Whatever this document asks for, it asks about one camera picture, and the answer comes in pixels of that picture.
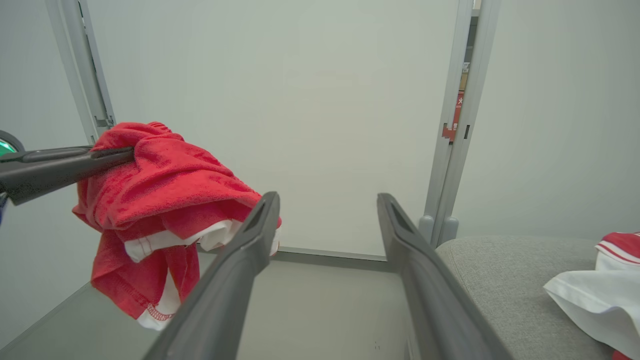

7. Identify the white and red shirt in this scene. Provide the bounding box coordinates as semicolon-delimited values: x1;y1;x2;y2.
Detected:
543;231;640;360

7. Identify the red terry cloth garment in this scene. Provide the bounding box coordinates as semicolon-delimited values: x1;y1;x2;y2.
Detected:
72;121;282;331

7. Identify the grey hinged partition post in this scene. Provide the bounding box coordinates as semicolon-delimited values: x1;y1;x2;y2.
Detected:
45;0;117;146

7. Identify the aluminium partition bottom rail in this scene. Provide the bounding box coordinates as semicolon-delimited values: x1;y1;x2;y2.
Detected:
277;246;396;273

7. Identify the grey fabric sofa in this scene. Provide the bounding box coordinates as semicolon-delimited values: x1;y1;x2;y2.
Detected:
435;236;640;360

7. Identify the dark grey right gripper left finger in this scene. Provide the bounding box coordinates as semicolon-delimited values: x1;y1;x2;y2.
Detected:
142;191;282;360

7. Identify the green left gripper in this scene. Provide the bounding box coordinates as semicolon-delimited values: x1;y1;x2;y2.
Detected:
0;130;135;206

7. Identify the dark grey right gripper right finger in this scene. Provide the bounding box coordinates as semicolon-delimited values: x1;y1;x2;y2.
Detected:
376;192;515;360

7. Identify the red sign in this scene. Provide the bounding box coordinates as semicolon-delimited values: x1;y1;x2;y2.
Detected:
442;91;465;143

